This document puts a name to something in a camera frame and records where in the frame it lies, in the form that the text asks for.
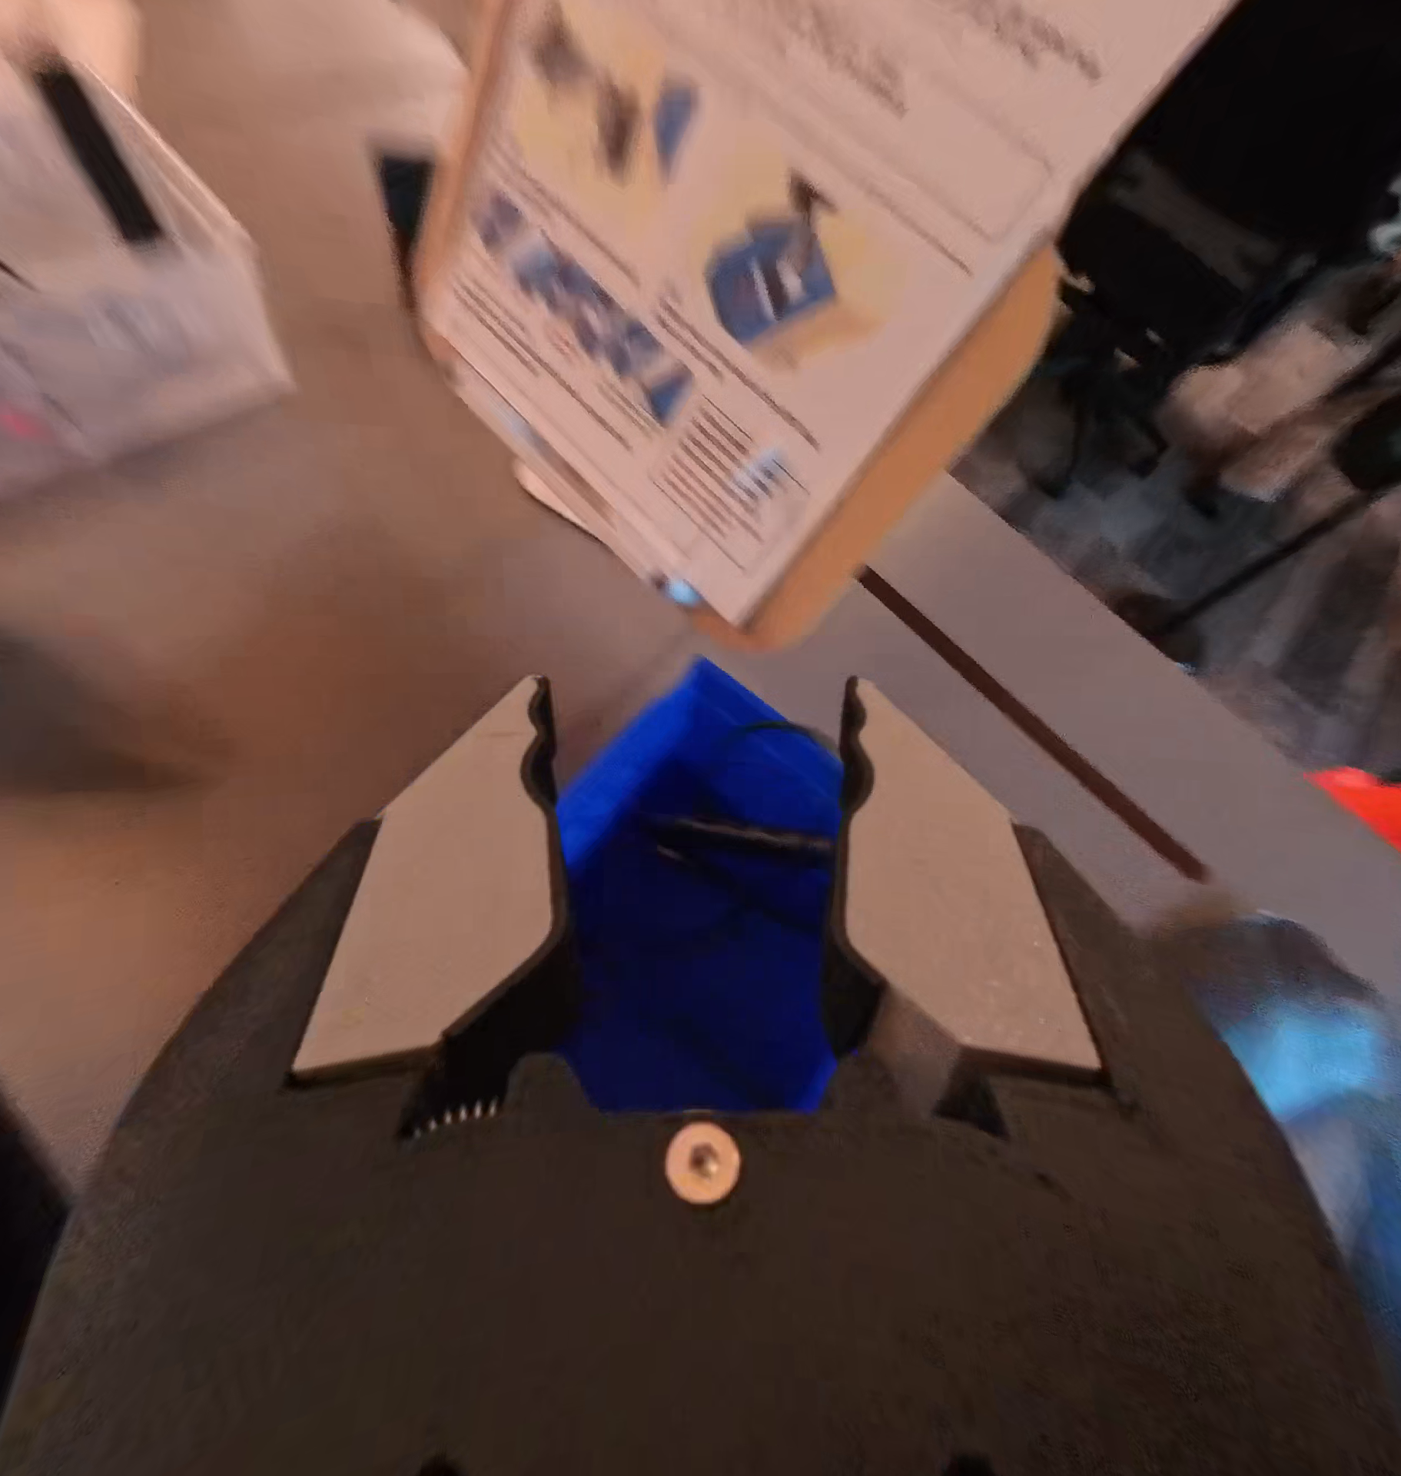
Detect printed instruction sheet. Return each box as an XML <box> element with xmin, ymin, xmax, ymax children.
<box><xmin>428</xmin><ymin>0</ymin><xmax>1231</xmax><ymax>632</ymax></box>

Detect instruction sheet on wooden stand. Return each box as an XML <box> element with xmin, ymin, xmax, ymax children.
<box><xmin>409</xmin><ymin>0</ymin><xmax>1244</xmax><ymax>655</ymax></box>

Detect clear plastic organizer box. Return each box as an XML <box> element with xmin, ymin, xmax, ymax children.
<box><xmin>0</xmin><ymin>46</ymin><xmax>299</xmax><ymax>504</ymax></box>

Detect grey usb hub with cable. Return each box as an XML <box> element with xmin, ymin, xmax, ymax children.
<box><xmin>635</xmin><ymin>719</ymin><xmax>840</xmax><ymax>925</ymax></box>

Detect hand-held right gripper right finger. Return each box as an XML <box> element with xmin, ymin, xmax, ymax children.
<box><xmin>820</xmin><ymin>676</ymin><xmax>1105</xmax><ymax>1110</ymax></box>

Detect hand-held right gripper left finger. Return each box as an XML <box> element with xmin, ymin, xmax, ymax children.
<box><xmin>288</xmin><ymin>676</ymin><xmax>582</xmax><ymax>1085</ymax></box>

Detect blue plastic bin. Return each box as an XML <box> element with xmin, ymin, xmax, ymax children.
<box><xmin>554</xmin><ymin>655</ymin><xmax>863</xmax><ymax>1116</ymax></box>

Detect black rectangular card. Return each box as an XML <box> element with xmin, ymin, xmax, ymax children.
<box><xmin>36</xmin><ymin>61</ymin><xmax>167</xmax><ymax>244</ymax></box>

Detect black battery charging case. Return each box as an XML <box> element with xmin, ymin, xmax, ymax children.
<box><xmin>373</xmin><ymin>146</ymin><xmax>439</xmax><ymax>286</ymax></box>

